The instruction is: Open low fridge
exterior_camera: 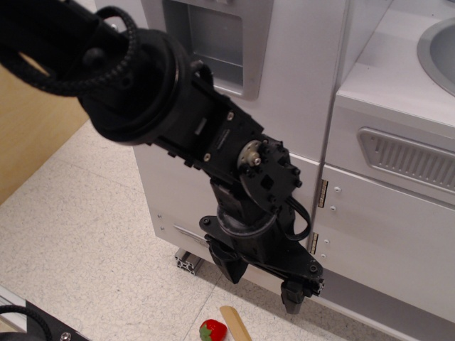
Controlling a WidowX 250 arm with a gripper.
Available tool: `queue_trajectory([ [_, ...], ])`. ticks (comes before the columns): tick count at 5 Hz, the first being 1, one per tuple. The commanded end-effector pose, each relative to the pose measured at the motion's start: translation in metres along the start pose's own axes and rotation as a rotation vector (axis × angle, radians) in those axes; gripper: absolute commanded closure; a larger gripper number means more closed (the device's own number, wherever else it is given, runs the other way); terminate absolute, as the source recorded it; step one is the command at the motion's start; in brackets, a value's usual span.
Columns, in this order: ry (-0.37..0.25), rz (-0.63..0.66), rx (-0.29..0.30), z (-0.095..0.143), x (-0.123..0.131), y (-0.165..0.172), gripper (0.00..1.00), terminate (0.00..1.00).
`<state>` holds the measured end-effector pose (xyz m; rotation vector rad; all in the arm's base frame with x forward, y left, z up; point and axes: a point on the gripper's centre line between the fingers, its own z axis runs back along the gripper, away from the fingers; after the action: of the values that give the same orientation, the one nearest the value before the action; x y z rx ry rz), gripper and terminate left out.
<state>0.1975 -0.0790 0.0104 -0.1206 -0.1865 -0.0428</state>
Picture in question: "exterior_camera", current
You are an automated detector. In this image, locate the lower brass hinge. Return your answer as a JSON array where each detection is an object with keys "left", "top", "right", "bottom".
[{"left": 310, "top": 232, "right": 319, "bottom": 254}]

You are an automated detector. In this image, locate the upper brass hinge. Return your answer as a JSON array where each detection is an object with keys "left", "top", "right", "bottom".
[{"left": 318, "top": 179, "right": 328, "bottom": 208}]

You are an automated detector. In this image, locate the plywood board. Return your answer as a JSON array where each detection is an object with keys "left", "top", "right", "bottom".
[{"left": 1, "top": 67, "right": 88, "bottom": 202}]

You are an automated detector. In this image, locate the white low fridge door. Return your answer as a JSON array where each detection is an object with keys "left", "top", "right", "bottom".
[{"left": 133, "top": 144, "right": 321, "bottom": 295}]

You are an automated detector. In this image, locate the brass hinge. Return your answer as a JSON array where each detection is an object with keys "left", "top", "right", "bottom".
[
  {"left": 318, "top": 179, "right": 328, "bottom": 208},
  {"left": 310, "top": 232, "right": 319, "bottom": 254}
]

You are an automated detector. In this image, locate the grey round sink basin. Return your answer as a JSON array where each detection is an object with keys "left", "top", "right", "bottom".
[{"left": 417, "top": 18, "right": 454, "bottom": 96}]

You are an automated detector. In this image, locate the wooden stick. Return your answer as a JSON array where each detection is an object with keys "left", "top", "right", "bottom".
[{"left": 220, "top": 305, "right": 252, "bottom": 341}]

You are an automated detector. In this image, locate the red toy strawberry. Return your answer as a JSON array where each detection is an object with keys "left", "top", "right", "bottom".
[{"left": 199, "top": 319, "right": 228, "bottom": 341}]

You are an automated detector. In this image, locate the black robot base with cable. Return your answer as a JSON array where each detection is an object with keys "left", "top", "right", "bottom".
[{"left": 1, "top": 301, "right": 89, "bottom": 340}]

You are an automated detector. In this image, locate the aluminium extrusion foot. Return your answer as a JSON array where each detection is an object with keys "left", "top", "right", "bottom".
[{"left": 174, "top": 249, "right": 204, "bottom": 276}]

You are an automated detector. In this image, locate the white toy oven cabinet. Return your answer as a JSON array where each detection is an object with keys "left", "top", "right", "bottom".
[{"left": 314, "top": 1, "right": 454, "bottom": 340}]

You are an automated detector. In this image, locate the white toy fridge cabinet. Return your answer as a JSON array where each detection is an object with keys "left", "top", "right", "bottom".
[{"left": 94, "top": 0, "right": 356, "bottom": 301}]

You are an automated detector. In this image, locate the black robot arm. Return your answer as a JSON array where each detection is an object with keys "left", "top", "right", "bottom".
[{"left": 1, "top": 1, "right": 324, "bottom": 314}]

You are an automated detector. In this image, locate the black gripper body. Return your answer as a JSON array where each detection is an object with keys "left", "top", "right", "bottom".
[{"left": 199, "top": 185, "right": 324, "bottom": 297}]

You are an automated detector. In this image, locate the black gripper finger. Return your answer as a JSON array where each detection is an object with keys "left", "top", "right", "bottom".
[
  {"left": 281, "top": 281, "right": 305, "bottom": 315},
  {"left": 209, "top": 243, "right": 248, "bottom": 284}
]

